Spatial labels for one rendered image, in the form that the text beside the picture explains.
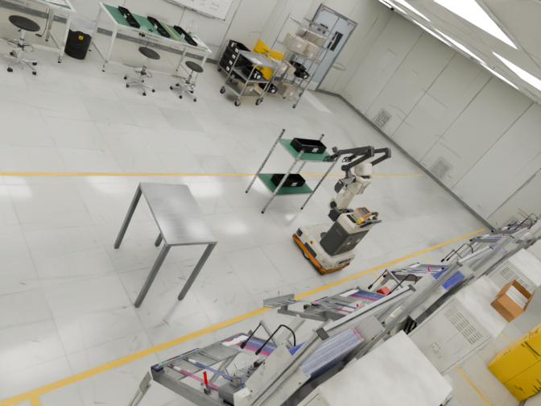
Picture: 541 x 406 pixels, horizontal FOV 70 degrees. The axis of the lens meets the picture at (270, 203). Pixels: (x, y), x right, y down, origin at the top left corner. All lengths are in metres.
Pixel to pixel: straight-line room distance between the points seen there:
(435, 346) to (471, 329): 0.27
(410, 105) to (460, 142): 1.84
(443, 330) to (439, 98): 9.89
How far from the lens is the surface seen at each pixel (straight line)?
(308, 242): 5.01
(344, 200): 4.92
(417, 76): 12.62
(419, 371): 1.98
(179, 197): 3.43
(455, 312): 2.80
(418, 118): 12.38
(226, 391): 2.01
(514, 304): 3.02
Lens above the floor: 2.80
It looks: 30 degrees down
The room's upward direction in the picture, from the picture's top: 33 degrees clockwise
